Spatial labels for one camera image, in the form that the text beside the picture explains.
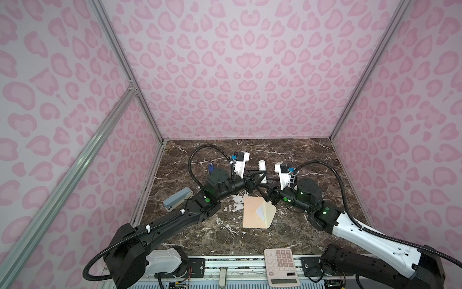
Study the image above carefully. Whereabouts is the pink white calculator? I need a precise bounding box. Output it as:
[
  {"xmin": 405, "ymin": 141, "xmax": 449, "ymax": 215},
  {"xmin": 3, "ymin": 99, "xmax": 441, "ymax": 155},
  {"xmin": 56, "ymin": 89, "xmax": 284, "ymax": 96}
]
[{"xmin": 264, "ymin": 249, "xmax": 301, "ymax": 288}]

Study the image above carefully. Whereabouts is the peach pink envelope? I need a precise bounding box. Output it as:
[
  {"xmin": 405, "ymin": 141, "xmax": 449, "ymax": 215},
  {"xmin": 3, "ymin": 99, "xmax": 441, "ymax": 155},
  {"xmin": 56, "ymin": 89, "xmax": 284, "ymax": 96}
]
[{"xmin": 243, "ymin": 196, "xmax": 277, "ymax": 229}]

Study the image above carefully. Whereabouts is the grey blue rectangular box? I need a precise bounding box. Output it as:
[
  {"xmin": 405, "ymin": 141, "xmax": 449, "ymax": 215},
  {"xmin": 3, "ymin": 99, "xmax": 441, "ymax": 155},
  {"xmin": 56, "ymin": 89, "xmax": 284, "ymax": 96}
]
[{"xmin": 163, "ymin": 187, "xmax": 193, "ymax": 212}]

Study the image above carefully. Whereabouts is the white glue stick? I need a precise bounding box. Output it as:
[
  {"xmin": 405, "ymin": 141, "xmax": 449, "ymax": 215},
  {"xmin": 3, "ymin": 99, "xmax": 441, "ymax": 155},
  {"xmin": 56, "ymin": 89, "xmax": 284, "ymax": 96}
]
[{"xmin": 258, "ymin": 160, "xmax": 267, "ymax": 184}]

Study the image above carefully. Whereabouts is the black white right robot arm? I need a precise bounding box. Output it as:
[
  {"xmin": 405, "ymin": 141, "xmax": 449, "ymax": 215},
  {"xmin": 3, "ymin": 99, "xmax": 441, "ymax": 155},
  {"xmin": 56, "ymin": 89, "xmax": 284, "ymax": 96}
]
[{"xmin": 264, "ymin": 178, "xmax": 445, "ymax": 289}]

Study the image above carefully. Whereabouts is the white clip on rail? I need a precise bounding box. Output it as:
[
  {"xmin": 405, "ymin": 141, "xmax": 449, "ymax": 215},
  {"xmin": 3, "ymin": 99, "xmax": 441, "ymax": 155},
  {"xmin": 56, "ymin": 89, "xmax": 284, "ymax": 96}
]
[{"xmin": 218, "ymin": 268, "xmax": 227, "ymax": 289}]

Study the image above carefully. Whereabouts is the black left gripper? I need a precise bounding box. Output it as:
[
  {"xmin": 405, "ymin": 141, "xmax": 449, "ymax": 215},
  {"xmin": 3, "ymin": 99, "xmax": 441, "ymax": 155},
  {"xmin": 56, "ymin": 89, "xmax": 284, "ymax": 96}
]
[{"xmin": 217, "ymin": 167, "xmax": 267, "ymax": 203}]

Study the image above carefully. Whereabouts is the white letter paper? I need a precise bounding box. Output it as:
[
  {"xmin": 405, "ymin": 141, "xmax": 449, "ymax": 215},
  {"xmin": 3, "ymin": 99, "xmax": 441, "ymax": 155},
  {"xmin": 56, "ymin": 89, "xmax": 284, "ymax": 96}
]
[{"xmin": 256, "ymin": 205, "xmax": 266, "ymax": 224}]

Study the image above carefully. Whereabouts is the diagonal aluminium frame bar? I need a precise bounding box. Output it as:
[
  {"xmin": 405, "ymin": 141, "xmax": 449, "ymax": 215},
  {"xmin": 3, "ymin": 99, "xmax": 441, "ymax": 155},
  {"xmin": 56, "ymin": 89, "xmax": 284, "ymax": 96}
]
[{"xmin": 1, "ymin": 85, "xmax": 137, "ymax": 289}]

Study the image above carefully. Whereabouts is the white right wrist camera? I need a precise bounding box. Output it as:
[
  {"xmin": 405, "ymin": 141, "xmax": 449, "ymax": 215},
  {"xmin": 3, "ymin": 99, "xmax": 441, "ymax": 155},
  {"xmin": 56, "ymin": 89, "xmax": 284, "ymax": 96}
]
[{"xmin": 274, "ymin": 162, "xmax": 295, "ymax": 190}]

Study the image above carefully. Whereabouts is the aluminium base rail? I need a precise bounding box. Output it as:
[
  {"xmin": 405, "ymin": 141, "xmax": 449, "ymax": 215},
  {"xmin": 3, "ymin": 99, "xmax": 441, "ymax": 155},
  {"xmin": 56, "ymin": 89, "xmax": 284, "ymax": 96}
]
[{"xmin": 97, "ymin": 253, "xmax": 409, "ymax": 289}]

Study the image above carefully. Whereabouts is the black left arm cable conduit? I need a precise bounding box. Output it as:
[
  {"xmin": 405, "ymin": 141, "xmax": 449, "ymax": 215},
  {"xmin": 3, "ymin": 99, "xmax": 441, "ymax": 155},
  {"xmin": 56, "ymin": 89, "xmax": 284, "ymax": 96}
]
[{"xmin": 82, "ymin": 144, "xmax": 232, "ymax": 282}]

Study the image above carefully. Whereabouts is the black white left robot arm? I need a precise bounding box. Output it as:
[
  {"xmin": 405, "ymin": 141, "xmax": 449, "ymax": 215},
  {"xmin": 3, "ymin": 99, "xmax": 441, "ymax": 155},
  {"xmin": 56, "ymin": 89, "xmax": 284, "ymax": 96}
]
[{"xmin": 103, "ymin": 169, "xmax": 267, "ymax": 289}]

